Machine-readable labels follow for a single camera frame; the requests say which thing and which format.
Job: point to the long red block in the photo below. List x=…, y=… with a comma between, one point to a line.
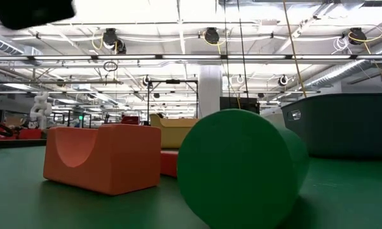
x=169, y=163

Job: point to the green cylinder block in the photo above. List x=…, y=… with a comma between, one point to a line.
x=235, y=171

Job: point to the red arch block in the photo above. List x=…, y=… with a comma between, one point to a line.
x=114, y=159

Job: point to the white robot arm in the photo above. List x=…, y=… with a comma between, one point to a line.
x=41, y=109

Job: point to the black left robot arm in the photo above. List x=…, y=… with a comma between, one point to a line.
x=28, y=12

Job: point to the orange plastic bin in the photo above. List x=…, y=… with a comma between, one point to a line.
x=174, y=133

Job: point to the white round column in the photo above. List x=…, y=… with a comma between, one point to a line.
x=209, y=92

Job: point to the black monitor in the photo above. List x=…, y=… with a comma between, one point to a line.
x=235, y=102

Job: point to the long ceiling light bar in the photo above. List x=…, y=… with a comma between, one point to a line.
x=190, y=57

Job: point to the red tool chest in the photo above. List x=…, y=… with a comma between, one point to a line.
x=130, y=120

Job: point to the white plastic bin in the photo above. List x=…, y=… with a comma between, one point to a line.
x=275, y=119

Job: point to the red storage bin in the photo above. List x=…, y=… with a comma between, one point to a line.
x=30, y=134

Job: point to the dark grey plastic bin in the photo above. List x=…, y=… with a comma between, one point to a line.
x=352, y=127

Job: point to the black gantry frame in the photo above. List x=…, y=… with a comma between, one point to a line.
x=173, y=81

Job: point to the silver ventilation duct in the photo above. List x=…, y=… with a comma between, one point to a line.
x=346, y=71

